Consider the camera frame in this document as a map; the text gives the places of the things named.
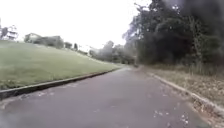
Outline distant row of trees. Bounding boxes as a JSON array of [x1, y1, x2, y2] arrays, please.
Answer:
[[88, 40, 138, 65]]

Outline green grass lawn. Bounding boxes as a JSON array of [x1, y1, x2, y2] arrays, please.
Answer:
[[0, 39, 122, 91]]

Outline grey asphalt path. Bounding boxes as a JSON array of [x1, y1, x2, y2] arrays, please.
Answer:
[[0, 66, 214, 128]]

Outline distant buildings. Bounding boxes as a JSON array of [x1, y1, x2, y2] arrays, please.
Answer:
[[0, 24, 79, 51]]

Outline leaf-strewn verge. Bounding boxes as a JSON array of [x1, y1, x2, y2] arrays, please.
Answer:
[[141, 64, 224, 128]]

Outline grey stone kerb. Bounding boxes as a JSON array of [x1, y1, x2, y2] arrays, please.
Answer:
[[146, 71, 224, 116], [0, 67, 123, 101]]

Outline row of dense trees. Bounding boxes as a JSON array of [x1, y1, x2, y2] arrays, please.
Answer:
[[123, 0, 224, 76]]

